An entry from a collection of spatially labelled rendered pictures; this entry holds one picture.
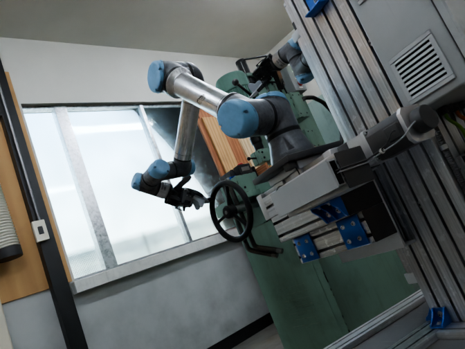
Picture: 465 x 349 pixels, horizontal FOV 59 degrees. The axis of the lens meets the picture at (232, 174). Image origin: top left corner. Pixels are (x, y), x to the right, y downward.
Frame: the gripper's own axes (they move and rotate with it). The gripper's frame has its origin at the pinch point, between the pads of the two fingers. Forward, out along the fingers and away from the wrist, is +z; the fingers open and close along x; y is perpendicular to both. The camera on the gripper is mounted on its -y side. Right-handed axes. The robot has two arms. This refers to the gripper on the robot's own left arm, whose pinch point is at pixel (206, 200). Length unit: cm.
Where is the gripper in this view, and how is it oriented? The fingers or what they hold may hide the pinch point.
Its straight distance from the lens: 188.8
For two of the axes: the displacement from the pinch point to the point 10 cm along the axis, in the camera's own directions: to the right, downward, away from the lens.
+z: 8.3, 3.2, 4.5
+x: 5.5, -4.0, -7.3
